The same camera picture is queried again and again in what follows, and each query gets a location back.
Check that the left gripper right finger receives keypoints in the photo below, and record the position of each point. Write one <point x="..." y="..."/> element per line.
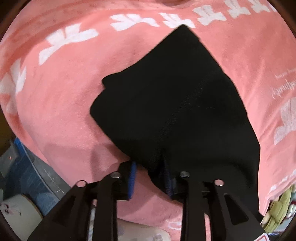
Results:
<point x="212" y="212"/>

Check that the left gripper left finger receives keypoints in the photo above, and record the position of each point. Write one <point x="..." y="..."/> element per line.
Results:
<point x="88" y="211"/>

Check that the black pants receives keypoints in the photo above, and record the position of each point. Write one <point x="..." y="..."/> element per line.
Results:
<point x="176" y="110"/>

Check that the doll in green jacket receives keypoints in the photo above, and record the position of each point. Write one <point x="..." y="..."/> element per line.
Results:
<point x="280" y="209"/>

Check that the blue storage box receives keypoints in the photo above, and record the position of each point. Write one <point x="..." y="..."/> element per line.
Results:
<point x="22" y="172"/>

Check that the pink fleece blanket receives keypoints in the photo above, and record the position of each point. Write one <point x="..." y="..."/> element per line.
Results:
<point x="55" y="55"/>

